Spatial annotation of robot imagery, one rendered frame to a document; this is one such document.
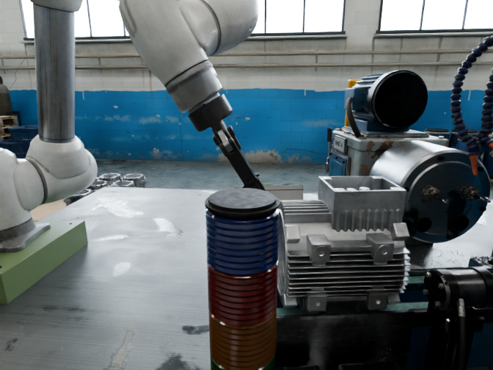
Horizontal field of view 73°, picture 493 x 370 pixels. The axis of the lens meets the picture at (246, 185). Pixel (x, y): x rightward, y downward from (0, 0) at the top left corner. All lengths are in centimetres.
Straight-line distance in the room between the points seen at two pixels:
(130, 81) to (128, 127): 86
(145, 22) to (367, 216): 47
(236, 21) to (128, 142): 644
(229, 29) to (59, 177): 75
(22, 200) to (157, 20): 73
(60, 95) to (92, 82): 614
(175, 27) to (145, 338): 61
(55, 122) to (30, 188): 20
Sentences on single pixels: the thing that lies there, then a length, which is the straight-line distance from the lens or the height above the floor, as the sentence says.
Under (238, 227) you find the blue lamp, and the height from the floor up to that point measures 120.
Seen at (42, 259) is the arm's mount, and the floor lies 85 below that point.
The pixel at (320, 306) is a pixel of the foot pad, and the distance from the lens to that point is 59.
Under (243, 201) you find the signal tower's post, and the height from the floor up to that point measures 122.
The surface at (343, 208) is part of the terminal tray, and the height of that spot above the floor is 112.
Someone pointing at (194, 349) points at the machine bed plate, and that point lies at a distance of 76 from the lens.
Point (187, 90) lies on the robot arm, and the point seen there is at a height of 130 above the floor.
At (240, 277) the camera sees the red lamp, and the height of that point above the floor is 116.
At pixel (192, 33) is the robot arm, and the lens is 59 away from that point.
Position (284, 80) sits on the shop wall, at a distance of 625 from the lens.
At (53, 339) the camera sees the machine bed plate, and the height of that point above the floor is 80.
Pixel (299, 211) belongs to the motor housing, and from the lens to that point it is 58.
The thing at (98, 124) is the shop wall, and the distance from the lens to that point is 728.
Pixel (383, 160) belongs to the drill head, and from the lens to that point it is 103.
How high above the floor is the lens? 130
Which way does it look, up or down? 16 degrees down
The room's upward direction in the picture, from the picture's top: straight up
